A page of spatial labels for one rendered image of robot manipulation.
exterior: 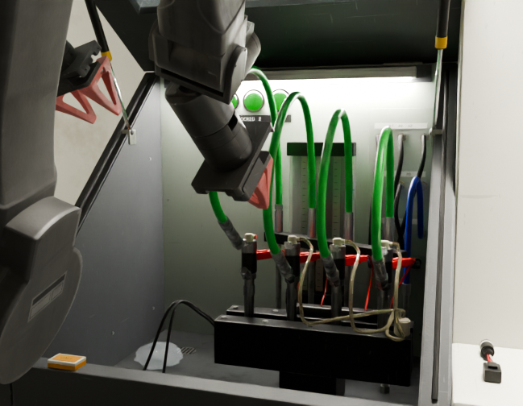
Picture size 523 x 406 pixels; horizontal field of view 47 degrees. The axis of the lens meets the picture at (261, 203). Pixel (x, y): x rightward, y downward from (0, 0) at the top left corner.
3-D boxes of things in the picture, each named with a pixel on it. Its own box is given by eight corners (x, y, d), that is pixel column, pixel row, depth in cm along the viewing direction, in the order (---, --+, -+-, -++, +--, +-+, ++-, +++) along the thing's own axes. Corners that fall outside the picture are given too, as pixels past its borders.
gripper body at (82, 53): (53, 70, 86) (15, 29, 81) (105, 49, 81) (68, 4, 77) (34, 100, 82) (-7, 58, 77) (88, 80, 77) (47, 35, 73)
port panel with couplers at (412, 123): (364, 255, 126) (367, 108, 123) (366, 253, 130) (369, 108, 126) (428, 259, 123) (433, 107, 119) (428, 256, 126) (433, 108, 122)
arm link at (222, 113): (150, 96, 60) (194, 96, 57) (180, 51, 63) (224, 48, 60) (181, 143, 65) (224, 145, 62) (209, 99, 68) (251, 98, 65)
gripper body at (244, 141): (277, 132, 70) (253, 84, 65) (243, 200, 65) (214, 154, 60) (231, 131, 73) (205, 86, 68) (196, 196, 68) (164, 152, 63)
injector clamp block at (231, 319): (214, 400, 108) (213, 319, 106) (233, 379, 117) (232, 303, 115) (408, 428, 98) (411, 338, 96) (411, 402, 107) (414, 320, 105)
